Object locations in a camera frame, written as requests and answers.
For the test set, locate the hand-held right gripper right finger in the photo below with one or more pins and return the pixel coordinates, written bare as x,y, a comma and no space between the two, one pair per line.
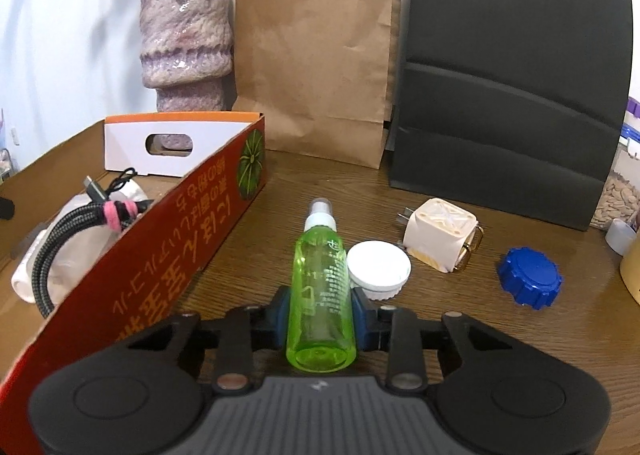
362,322

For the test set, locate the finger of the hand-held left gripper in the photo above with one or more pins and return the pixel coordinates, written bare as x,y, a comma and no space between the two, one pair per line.
6,209

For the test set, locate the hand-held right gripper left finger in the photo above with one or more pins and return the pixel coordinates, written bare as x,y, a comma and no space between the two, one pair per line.
280,317

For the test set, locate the green spray bottle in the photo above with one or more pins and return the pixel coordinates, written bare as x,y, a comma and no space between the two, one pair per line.
320,285

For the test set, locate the white round jar lid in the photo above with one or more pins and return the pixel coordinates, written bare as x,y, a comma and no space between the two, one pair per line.
377,265

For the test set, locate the translucent plastic box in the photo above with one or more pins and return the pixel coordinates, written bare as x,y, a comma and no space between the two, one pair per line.
75,262

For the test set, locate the cream charger adapter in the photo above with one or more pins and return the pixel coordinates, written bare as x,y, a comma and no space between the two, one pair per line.
440,235

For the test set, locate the orange cardboard box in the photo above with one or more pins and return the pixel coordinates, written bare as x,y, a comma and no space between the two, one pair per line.
165,245

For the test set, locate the blue ribbed lid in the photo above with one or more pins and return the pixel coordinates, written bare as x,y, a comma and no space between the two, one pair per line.
530,277

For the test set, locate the pink knitted-look vase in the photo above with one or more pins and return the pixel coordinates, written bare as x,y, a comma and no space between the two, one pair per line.
185,35

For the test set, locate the brown paper bag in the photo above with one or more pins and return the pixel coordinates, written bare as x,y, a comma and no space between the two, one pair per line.
310,60

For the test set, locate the small grey cap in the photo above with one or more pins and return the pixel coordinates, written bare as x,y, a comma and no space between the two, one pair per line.
620,237

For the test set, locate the yellow bear mug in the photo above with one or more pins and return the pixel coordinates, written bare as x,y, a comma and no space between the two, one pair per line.
632,275

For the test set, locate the black paper bag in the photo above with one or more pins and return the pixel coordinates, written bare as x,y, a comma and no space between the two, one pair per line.
500,85

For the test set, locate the clear seed container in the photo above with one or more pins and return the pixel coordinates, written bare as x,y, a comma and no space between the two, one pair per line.
617,200

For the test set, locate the purple white small jar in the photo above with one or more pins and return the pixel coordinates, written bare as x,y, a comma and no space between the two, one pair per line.
635,107

